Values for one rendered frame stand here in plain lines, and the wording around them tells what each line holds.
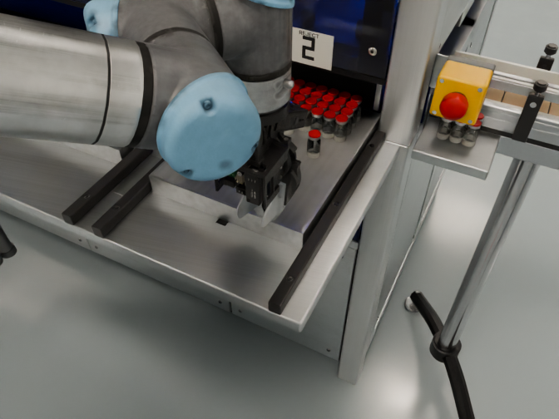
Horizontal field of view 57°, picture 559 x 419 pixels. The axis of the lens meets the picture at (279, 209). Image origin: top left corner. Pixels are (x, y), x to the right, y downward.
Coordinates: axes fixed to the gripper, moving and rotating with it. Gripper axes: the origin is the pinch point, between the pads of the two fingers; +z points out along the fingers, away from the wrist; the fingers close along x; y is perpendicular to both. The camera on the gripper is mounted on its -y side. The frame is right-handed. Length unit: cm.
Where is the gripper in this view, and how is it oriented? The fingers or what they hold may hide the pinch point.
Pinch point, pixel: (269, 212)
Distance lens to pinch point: 73.1
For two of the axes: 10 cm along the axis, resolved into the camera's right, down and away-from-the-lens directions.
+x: 8.9, 3.2, -3.2
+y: -4.5, 6.3, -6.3
